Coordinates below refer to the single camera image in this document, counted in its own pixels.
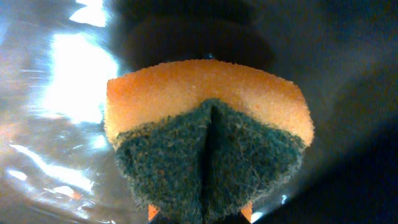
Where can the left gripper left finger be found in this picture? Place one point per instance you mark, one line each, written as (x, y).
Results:
(152, 212)

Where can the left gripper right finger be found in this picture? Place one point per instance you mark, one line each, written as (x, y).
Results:
(247, 211)

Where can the orange green sponge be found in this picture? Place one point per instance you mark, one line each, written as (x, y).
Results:
(200, 139)

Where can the black rectangular tray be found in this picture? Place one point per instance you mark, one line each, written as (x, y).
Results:
(56, 57)

